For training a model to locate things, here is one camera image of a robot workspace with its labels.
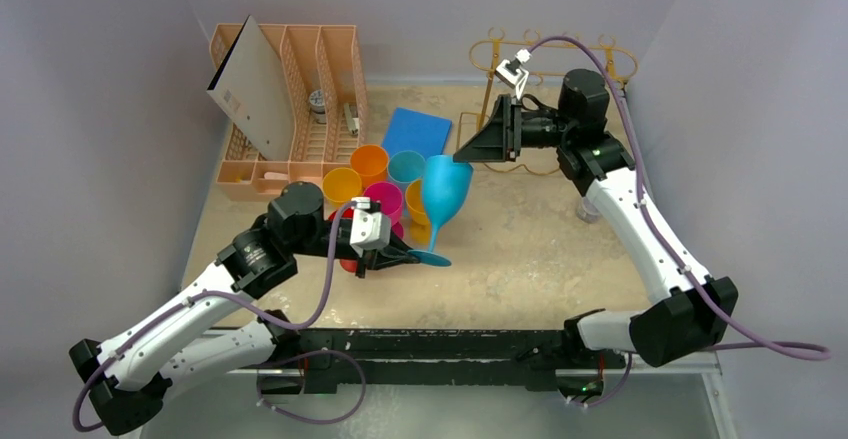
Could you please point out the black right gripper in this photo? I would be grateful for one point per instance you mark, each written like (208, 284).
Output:
(511, 131)

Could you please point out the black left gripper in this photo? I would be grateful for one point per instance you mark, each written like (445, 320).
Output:
(394, 253)

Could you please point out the yellow wine glass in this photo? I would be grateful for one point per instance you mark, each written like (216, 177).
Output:
(341, 185)
(419, 228)

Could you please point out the magenta wine glass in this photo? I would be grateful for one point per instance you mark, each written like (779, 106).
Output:
(391, 201)

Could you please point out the light blue wine glass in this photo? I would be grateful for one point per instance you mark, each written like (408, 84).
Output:
(405, 167)
(444, 190)

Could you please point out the light blue front wine glass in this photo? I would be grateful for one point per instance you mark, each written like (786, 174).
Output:
(405, 167)

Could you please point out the yellow front wine glass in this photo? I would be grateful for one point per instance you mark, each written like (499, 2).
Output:
(341, 185)

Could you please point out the orange wine glass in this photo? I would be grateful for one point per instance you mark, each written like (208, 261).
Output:
(370, 162)

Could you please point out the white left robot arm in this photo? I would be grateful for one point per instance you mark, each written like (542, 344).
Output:
(214, 321)

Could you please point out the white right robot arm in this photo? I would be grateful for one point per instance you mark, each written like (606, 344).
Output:
(688, 305)

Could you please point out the gold metal wine glass rack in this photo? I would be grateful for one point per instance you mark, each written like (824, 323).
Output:
(620, 63)

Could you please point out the blue notebook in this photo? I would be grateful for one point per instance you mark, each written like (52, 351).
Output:
(416, 131)

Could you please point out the small jar in organizer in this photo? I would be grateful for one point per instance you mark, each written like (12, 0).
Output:
(317, 106)

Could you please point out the pink plastic file organizer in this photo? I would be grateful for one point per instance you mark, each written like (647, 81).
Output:
(325, 57)

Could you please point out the grey board in organizer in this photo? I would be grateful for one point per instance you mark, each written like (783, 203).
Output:
(250, 86)

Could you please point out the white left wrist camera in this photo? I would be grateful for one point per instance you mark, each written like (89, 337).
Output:
(370, 227)

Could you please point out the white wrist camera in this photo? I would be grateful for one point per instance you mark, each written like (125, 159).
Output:
(370, 227)
(513, 73)

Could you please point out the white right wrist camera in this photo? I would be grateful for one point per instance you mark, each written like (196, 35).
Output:
(513, 73)

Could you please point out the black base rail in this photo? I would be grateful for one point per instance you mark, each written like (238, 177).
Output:
(536, 360)

